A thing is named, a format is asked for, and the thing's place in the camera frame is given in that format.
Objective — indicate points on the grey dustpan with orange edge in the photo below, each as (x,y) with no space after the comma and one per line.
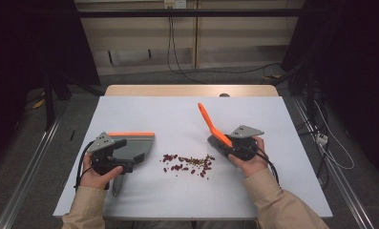
(139,144)

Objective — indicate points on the white power adapter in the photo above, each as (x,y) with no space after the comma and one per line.
(321,139)

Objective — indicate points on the black horizontal metal bar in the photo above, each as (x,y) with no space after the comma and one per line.
(190,13)

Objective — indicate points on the person's right hand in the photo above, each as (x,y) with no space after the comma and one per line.
(254,167)

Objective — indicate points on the black metal stand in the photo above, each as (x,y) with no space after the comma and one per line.
(49,101)

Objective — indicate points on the black curtain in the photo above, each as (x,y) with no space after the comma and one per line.
(25,47)
(352,63)

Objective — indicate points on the metal floor rail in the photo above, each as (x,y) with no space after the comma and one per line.
(28,178)
(343,191)

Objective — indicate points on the yellow floor tape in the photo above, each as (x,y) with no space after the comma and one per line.
(39,103)

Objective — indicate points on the red beans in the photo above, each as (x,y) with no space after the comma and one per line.
(190,162)

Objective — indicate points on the person's left hand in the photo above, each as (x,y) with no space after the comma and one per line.
(94,179)

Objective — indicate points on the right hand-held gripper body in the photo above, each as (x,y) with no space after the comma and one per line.
(244,149)

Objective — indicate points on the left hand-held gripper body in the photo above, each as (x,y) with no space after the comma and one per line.
(102,159)

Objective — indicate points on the dark round table grommet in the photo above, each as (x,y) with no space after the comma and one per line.
(224,94)

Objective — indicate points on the white wall outlet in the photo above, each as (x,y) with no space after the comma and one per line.
(175,3)

